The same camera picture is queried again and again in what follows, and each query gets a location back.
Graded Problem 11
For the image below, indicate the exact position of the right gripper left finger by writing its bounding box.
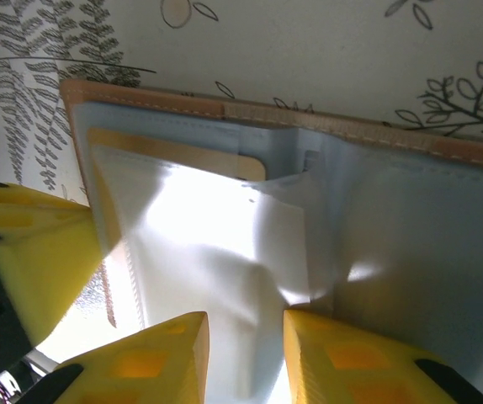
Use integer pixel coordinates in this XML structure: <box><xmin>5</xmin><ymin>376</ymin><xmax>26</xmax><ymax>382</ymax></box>
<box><xmin>26</xmin><ymin>311</ymin><xmax>211</xmax><ymax>404</ymax></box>

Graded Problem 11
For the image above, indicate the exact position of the gold credit card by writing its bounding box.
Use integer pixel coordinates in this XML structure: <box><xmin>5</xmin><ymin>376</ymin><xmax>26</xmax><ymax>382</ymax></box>
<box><xmin>88</xmin><ymin>127</ymin><xmax>266</xmax><ymax>183</ymax></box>

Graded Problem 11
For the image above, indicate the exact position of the brown leather card holder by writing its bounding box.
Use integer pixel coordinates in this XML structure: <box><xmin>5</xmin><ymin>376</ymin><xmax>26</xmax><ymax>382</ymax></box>
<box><xmin>59</xmin><ymin>78</ymin><xmax>483</xmax><ymax>404</ymax></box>

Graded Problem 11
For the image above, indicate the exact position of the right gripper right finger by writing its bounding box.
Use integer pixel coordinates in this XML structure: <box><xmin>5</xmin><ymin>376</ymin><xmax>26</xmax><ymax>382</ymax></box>
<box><xmin>283</xmin><ymin>309</ymin><xmax>483</xmax><ymax>404</ymax></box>

